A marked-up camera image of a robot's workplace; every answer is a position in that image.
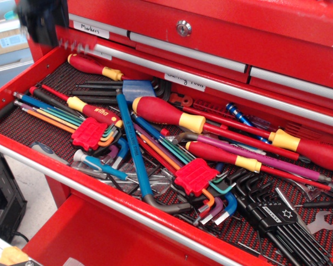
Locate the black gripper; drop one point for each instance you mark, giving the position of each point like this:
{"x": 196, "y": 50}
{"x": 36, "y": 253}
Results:
{"x": 42, "y": 19}

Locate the red bit holder with bits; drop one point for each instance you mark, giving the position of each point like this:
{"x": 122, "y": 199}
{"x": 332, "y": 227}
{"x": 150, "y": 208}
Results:
{"x": 77, "y": 40}

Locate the blue holder black hex keys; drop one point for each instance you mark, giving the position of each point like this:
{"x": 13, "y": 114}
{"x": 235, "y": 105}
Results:
{"x": 105, "y": 92}

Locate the white Markers label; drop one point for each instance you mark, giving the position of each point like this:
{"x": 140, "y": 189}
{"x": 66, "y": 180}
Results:
{"x": 87, "y": 28}

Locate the red yellow screwdriver back left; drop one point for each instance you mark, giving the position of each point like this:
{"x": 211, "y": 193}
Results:
{"x": 89, "y": 65}

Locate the wiha red yellow screwdriver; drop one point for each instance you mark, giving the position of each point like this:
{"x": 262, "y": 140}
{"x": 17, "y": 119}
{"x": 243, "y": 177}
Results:
{"x": 100, "y": 114}

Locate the left colourful hex key set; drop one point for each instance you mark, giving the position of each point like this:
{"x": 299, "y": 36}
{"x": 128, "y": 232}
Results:
{"x": 88, "y": 134}

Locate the colourful hex key set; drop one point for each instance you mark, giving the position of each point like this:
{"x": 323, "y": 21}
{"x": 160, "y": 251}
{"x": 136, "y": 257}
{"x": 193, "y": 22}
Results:
{"x": 194, "y": 177}
{"x": 88, "y": 134}

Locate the white handwritten drawer label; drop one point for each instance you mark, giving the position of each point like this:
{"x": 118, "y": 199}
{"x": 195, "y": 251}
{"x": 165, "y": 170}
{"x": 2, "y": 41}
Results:
{"x": 184, "y": 82}

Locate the blue white precision screwdriver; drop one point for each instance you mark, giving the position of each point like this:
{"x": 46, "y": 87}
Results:
{"x": 95, "y": 164}

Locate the silver drawer lock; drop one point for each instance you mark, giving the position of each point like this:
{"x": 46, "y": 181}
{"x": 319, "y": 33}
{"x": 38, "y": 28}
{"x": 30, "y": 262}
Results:
{"x": 183, "y": 28}

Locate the large red yellow screwdriver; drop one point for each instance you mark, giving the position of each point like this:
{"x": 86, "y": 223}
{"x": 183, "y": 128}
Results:
{"x": 159, "y": 111}

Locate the red tool chest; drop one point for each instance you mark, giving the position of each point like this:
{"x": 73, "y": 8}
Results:
{"x": 266, "y": 41}

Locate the black box on floor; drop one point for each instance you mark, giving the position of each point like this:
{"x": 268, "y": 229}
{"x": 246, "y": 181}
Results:
{"x": 12, "y": 203}

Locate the open red drawer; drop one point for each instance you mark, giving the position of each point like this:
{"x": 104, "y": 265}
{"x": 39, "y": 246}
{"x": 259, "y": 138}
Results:
{"x": 173, "y": 194}

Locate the blue metal pen tool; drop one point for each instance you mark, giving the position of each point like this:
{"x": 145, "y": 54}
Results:
{"x": 232, "y": 109}

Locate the lower red drawer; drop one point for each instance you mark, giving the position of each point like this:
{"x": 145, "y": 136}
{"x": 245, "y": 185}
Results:
{"x": 95, "y": 235}

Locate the purple long hex key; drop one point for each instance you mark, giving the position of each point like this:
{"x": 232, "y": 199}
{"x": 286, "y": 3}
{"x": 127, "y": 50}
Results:
{"x": 264, "y": 159}

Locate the long blue hex key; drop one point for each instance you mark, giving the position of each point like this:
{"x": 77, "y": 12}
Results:
{"x": 147, "y": 194}

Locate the centre colourful hex key set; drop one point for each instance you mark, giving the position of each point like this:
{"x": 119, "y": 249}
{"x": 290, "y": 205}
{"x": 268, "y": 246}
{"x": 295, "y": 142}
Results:
{"x": 194, "y": 177}

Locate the slim red yellow screwdriver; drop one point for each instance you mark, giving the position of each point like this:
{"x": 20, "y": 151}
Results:
{"x": 212, "y": 153}

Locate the black Tekton torx key set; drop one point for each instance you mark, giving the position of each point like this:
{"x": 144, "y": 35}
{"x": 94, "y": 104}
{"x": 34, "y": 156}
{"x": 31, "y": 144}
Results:
{"x": 274, "y": 220}

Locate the red black mesh drawer liner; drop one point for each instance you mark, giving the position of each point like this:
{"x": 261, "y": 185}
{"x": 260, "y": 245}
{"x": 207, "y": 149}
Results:
{"x": 233, "y": 242}

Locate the red yellow screwdriver right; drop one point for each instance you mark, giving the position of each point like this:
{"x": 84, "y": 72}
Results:
{"x": 319, "y": 151}

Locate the small silver flat wrench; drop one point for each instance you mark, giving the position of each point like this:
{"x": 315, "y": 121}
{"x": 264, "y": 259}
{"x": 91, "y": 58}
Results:
{"x": 320, "y": 223}

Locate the black red handle tool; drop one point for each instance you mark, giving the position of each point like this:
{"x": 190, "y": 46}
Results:
{"x": 0, "y": 113}

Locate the grey blue handle screwdriver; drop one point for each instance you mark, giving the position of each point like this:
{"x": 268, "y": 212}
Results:
{"x": 44, "y": 149}

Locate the red bit rail at back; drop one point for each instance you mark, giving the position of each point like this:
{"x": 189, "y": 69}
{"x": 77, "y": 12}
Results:
{"x": 184, "y": 100}

